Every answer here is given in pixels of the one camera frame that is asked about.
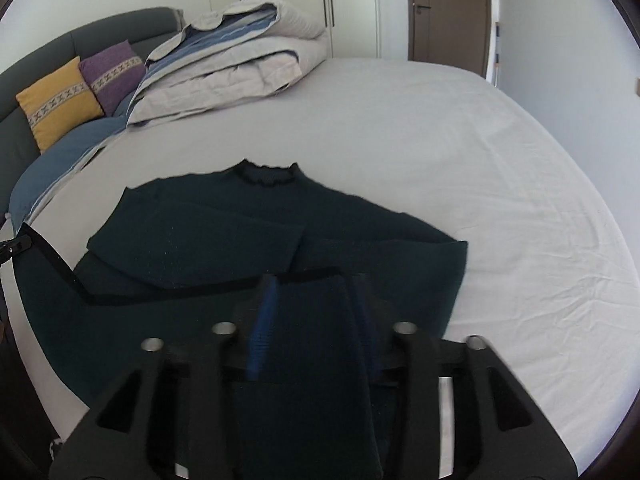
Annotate bed with grey sheet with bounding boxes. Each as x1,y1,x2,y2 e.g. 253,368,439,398
0,7,638,480

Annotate blue pillow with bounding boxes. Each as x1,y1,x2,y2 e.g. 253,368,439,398
111,89,141,120
8,115,135,223

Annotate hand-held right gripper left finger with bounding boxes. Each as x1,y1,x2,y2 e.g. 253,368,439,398
49,275,281,480

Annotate brown door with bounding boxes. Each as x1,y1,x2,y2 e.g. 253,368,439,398
406,0,493,78

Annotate dark green sweater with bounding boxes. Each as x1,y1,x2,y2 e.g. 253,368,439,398
12,159,469,480

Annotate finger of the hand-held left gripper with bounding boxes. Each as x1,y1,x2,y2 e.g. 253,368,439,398
0,236,34,267

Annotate folded grey blue duvet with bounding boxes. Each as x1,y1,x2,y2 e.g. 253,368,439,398
126,0,331,128

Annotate yellow patterned cushion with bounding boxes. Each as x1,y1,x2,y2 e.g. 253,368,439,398
15,56,105,153

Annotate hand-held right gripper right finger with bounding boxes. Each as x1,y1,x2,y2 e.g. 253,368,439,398
350,274,578,480

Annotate purple patterned cushion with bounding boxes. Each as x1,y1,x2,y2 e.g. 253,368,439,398
78,40,147,117

